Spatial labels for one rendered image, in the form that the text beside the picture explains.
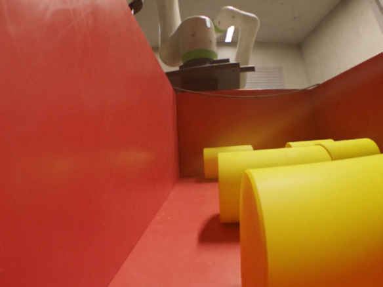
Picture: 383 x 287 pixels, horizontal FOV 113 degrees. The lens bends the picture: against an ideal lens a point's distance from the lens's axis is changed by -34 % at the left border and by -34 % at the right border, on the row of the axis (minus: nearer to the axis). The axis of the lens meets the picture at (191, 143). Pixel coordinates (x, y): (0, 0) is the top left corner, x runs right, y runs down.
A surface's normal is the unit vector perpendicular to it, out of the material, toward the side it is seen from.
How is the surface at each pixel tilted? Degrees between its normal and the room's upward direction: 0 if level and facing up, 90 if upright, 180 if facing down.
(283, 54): 90
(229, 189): 77
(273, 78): 90
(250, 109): 90
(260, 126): 90
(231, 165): 43
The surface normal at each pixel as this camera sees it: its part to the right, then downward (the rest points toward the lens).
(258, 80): -0.05, 0.00
